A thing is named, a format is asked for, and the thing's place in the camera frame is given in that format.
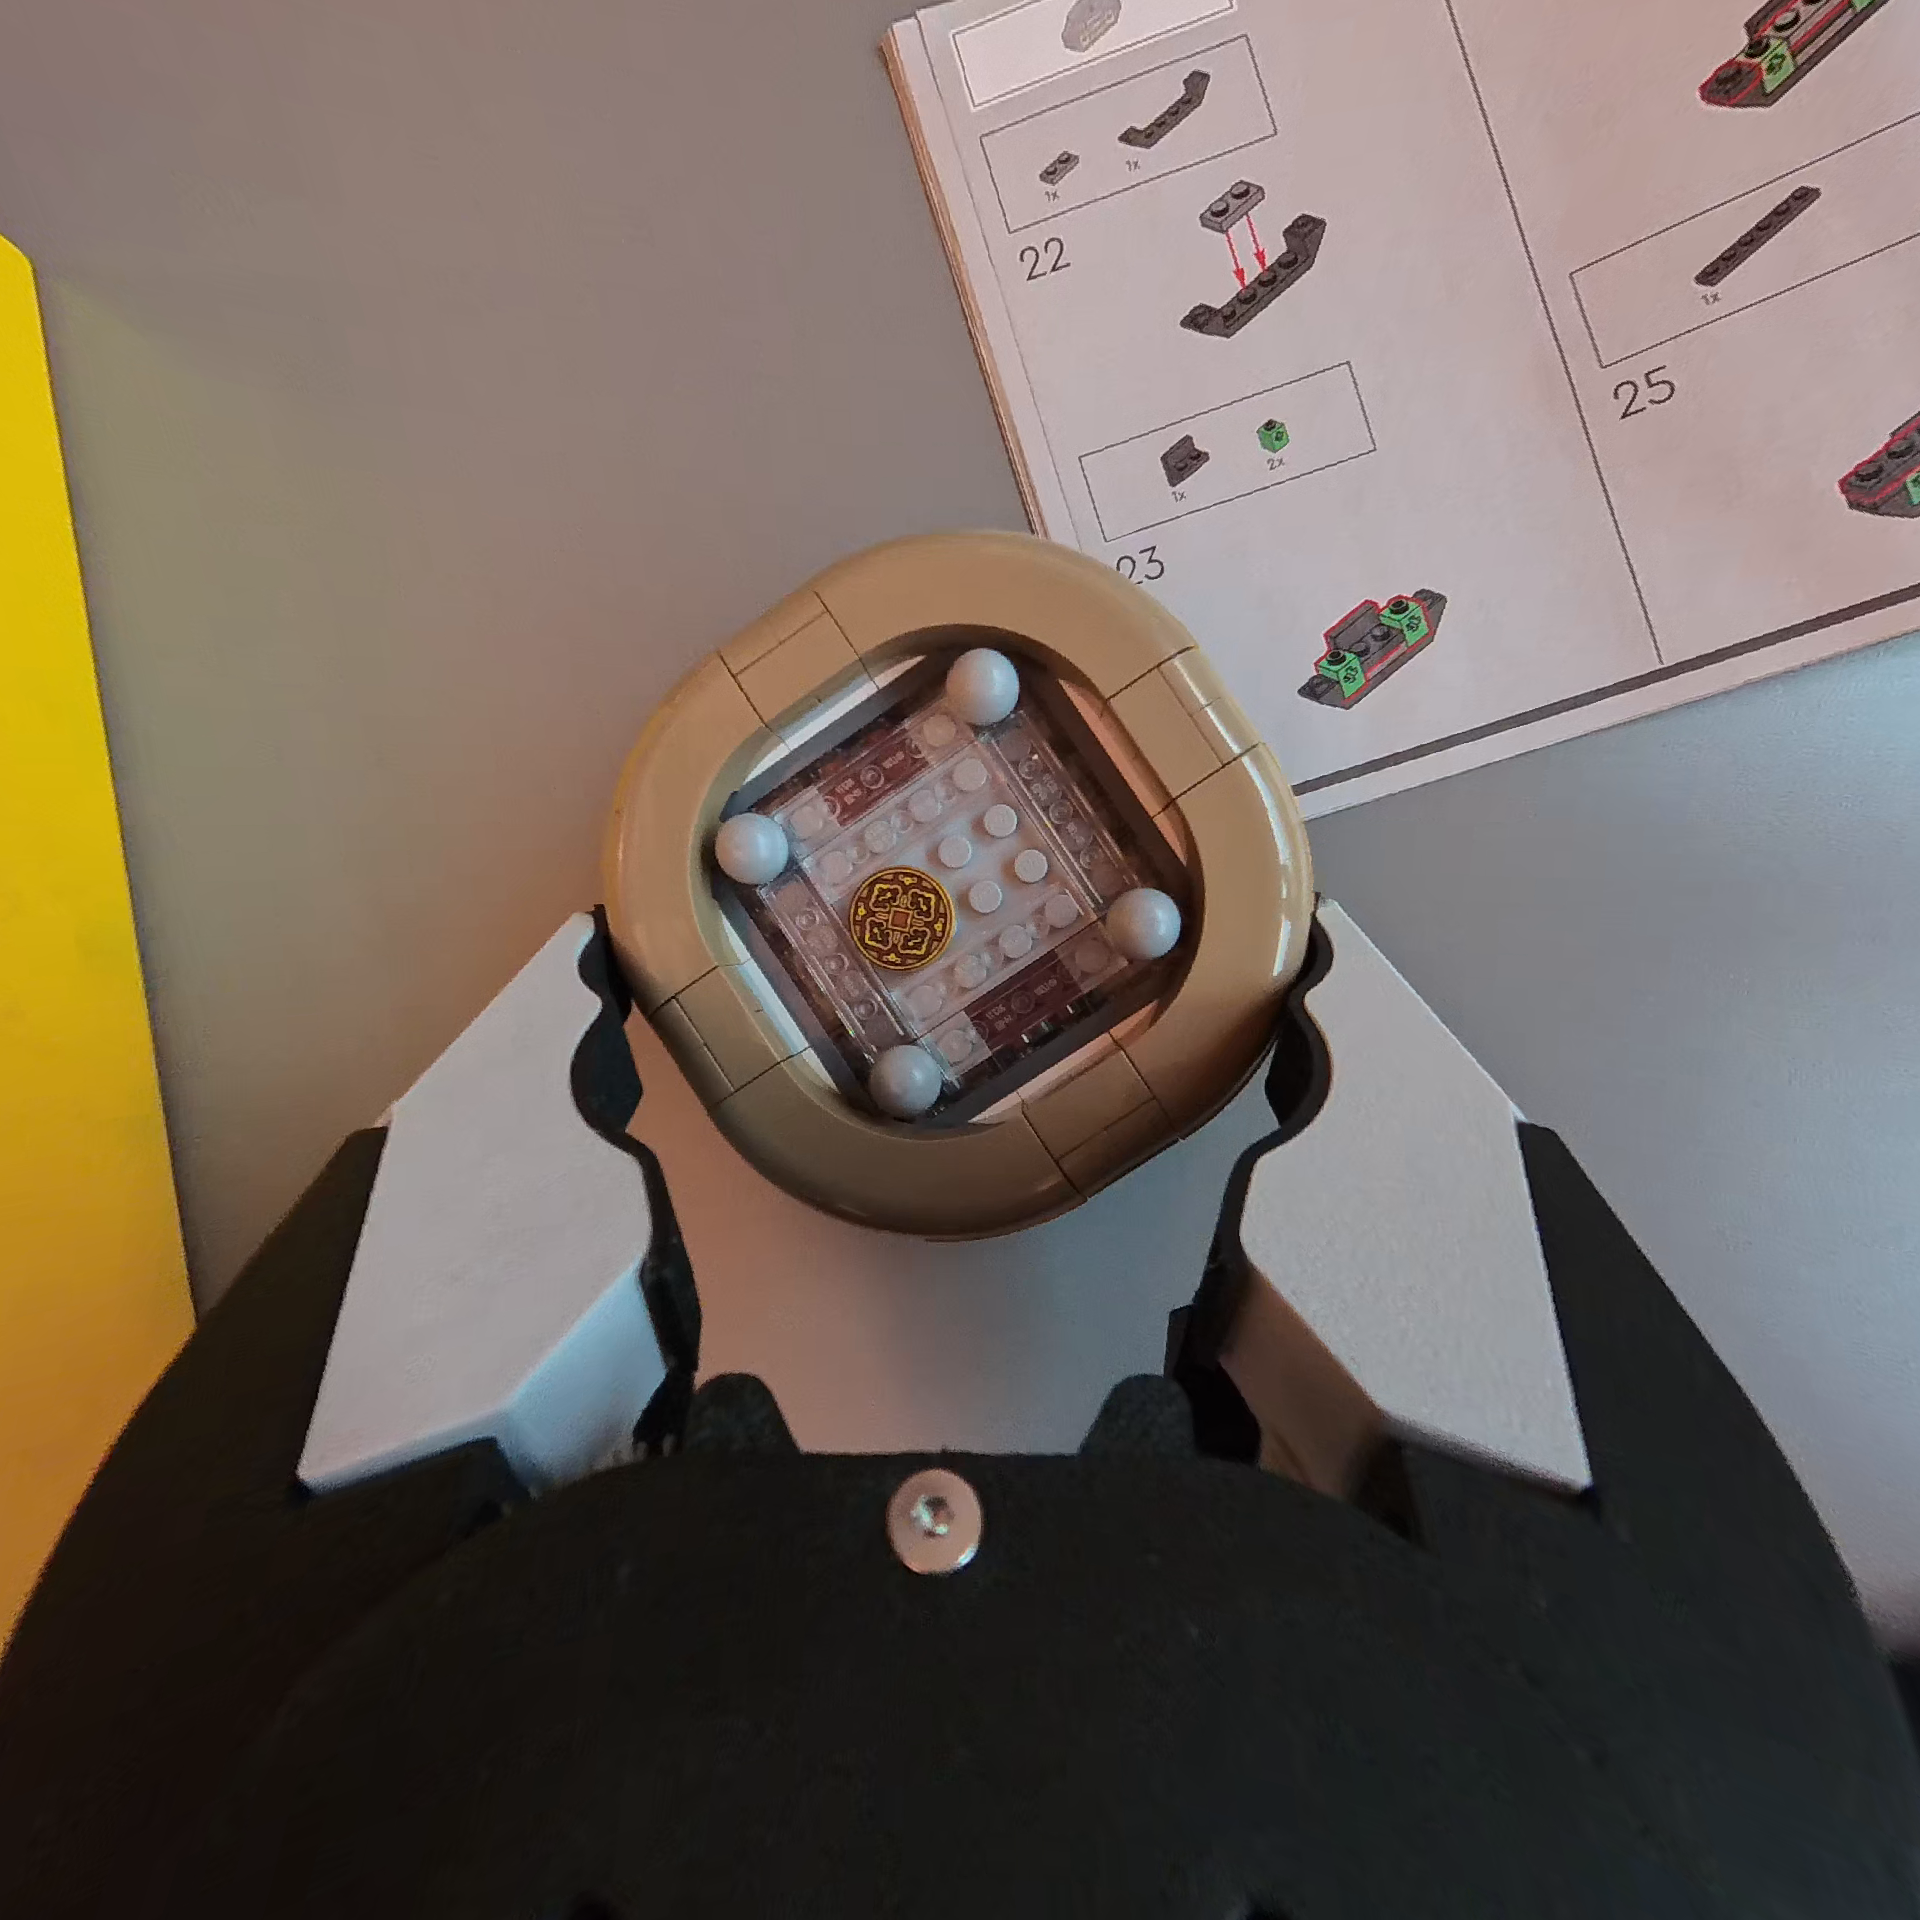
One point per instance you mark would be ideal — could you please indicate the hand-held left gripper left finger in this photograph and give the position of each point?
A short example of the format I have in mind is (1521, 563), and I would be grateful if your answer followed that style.
(479, 1231)

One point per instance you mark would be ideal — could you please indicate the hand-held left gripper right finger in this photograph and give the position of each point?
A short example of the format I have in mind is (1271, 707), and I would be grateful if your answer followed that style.
(1397, 1201)

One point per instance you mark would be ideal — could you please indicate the tan brick-built pot model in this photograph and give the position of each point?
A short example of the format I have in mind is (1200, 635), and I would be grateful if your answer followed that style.
(749, 1143)

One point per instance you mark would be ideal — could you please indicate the white building instruction booklet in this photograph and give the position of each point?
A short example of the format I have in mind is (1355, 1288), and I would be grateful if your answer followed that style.
(1500, 496)

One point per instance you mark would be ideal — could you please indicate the grey desk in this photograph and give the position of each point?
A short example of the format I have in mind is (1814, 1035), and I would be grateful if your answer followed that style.
(449, 449)

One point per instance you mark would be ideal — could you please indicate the yellow plastic bin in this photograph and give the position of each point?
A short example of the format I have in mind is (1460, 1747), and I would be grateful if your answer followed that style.
(81, 901)

